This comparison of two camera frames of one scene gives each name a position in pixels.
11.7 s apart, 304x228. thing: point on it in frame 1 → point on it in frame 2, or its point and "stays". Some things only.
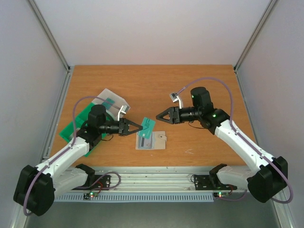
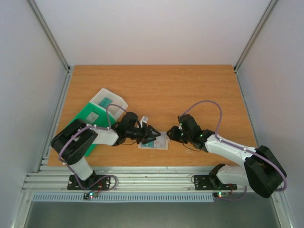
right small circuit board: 220,194 stays
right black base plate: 211,182 stays
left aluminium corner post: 50,33 stays
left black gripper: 127,122 → 148,134
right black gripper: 176,115 → 178,133
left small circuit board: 87,195 stays
